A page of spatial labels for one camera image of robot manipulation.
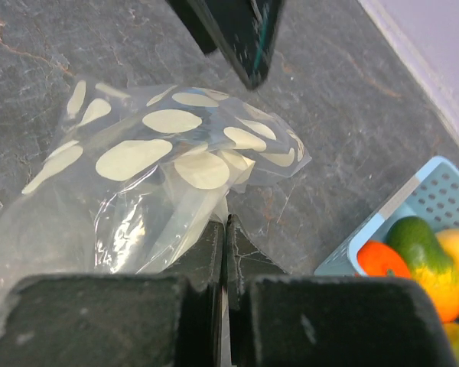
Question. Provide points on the light blue plastic basket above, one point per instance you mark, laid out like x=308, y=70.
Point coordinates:
x=432, y=193

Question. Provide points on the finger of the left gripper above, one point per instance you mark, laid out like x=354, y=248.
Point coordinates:
x=243, y=31

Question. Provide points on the orange toy tangerine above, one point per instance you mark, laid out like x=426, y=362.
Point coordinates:
x=379, y=260

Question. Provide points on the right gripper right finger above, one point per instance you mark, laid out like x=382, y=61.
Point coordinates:
x=278, y=319

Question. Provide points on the green yellow toy mango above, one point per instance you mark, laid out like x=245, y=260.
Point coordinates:
x=416, y=243

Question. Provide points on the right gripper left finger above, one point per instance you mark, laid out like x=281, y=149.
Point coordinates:
x=167, y=319

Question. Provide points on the clear dotted zip top bag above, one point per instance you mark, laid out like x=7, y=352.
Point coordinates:
x=134, y=177

